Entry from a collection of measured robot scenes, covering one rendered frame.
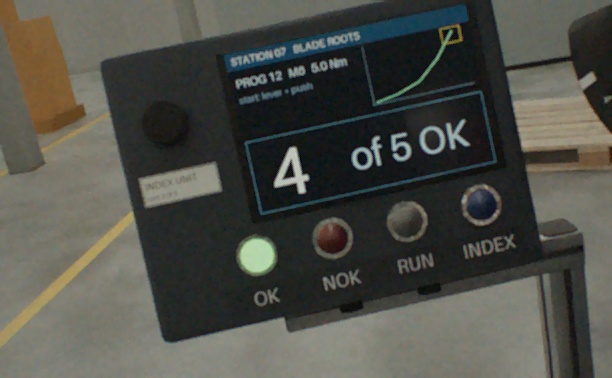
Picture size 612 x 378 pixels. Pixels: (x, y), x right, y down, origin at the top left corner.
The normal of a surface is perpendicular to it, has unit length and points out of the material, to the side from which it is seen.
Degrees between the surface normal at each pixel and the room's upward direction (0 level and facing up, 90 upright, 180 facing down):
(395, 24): 75
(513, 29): 90
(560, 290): 90
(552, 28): 90
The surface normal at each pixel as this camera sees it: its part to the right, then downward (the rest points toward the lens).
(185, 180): 0.05, 0.03
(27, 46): -0.18, 0.33
